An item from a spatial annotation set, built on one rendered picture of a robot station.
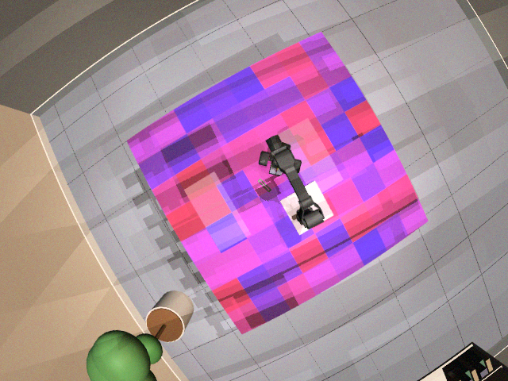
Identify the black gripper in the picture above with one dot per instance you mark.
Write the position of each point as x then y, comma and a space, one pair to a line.
264, 158

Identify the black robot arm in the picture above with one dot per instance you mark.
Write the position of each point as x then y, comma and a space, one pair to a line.
284, 158

